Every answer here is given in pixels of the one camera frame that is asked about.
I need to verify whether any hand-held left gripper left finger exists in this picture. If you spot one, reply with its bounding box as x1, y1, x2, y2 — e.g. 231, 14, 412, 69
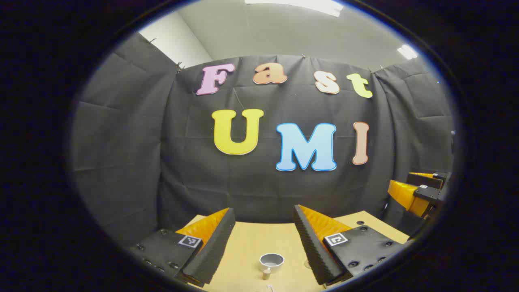
129, 208, 236, 286

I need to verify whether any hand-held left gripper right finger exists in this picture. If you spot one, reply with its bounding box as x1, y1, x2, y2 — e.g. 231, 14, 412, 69
293, 204, 411, 286

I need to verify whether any white cup with wooden handle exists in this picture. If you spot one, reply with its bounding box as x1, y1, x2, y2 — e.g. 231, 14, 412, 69
259, 253, 285, 280

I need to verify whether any light wooden desktop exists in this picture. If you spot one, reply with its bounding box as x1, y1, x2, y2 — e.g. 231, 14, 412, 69
178, 210, 410, 292

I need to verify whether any black backdrop cloth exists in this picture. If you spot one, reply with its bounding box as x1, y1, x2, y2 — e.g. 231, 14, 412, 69
69, 32, 457, 248

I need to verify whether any ceiling light panel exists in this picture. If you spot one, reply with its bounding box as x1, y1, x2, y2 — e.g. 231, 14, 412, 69
397, 44, 418, 60

